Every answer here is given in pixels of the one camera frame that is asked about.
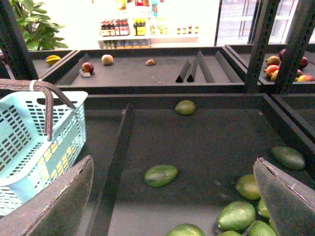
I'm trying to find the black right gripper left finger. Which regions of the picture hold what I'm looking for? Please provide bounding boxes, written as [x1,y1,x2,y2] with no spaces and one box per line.
[0,155,94,236]

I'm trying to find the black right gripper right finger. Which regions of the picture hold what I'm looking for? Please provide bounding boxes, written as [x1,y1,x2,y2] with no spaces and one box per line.
[253,157,315,236]

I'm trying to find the light blue plastic basket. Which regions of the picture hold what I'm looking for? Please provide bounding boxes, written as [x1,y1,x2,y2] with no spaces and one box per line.
[0,91,88,216]

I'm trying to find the brown basket handle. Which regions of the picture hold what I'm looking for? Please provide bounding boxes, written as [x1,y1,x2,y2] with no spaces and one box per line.
[0,79,76,141]

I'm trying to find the green avocado under basket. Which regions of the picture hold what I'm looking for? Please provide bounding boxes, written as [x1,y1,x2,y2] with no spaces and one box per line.
[257,199,270,219]

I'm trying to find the green avocado bottom middle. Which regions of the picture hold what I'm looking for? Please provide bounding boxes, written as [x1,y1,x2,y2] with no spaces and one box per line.
[248,221,276,236]

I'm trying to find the black tray divider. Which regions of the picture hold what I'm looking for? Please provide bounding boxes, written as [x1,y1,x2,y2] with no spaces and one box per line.
[85,103,134,236]

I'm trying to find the green avocado olive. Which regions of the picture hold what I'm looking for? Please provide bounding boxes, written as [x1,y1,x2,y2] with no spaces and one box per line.
[236,174,261,200]

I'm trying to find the green avocado upright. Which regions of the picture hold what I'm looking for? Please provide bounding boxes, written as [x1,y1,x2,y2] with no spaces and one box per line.
[217,201,256,231]

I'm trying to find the green avocado centre lone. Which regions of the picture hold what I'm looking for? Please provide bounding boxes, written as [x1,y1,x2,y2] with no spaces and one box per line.
[143,165,179,188]

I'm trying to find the green avocado bottom left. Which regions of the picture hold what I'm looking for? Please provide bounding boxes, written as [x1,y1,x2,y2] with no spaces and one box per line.
[165,223,205,236]

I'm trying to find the white zip tie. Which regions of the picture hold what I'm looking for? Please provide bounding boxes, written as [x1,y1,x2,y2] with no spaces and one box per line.
[29,80,41,91]

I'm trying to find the red-yellow mangoes far tray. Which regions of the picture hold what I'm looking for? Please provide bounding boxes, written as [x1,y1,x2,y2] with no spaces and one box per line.
[262,49,315,82]

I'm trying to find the black triangular dividers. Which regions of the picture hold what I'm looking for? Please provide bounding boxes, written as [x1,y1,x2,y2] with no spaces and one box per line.
[175,50,243,84]

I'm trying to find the green avocado near divider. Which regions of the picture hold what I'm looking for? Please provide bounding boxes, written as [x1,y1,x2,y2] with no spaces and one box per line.
[175,100,196,116]

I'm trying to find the red apple on tray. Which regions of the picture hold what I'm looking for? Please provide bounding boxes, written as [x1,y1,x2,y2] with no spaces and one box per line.
[81,62,94,73]

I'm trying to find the yellow star fruit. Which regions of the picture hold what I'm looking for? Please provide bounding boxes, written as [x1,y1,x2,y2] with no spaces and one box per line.
[46,55,61,66]

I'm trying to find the tan round fruit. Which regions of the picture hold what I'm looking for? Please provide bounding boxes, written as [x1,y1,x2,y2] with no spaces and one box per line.
[101,54,114,65]

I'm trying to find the brown fruit half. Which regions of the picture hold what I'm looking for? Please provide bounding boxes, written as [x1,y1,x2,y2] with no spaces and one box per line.
[145,59,156,66]

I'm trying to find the green potted plant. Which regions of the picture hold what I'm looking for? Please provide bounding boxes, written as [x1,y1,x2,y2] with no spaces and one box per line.
[9,0,68,51]

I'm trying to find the shelf with bottles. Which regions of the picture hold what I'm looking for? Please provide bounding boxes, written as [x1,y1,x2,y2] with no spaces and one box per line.
[97,0,200,49]

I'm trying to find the black metal rack post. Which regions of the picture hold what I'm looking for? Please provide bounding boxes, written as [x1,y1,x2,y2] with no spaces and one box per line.
[244,0,315,94]

